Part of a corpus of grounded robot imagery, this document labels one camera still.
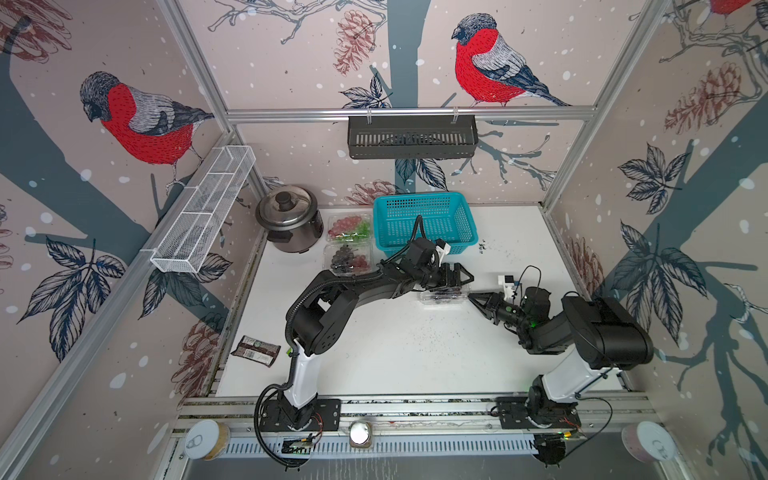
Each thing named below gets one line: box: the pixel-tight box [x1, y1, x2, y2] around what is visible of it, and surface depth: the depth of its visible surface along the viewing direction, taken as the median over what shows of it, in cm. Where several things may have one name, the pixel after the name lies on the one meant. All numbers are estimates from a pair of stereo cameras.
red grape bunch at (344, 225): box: [328, 216, 362, 238], surface depth 112 cm
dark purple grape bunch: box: [430, 288, 462, 299], surface depth 94 cm
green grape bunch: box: [348, 221, 371, 242], surface depth 110 cm
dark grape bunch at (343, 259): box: [330, 244, 359, 273], surface depth 102 cm
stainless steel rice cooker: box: [255, 185, 324, 254], surface depth 99 cm
